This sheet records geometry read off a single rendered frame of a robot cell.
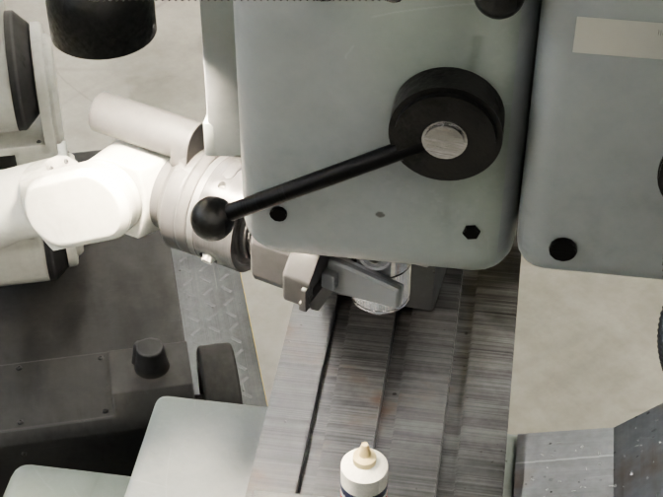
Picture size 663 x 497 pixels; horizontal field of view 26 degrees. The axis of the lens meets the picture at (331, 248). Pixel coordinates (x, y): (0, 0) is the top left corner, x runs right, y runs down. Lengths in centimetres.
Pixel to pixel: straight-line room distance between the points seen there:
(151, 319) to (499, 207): 116
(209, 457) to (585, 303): 160
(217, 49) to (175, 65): 261
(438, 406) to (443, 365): 6
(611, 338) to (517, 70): 202
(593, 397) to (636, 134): 190
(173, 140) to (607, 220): 38
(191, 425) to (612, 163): 71
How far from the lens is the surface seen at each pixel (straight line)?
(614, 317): 293
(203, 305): 232
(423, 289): 146
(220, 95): 102
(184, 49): 367
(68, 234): 120
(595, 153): 89
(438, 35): 87
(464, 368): 145
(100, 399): 193
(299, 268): 109
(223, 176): 113
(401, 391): 140
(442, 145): 88
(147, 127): 116
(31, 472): 163
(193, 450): 146
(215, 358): 195
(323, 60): 89
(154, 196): 116
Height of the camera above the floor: 197
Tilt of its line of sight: 41 degrees down
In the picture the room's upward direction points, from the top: straight up
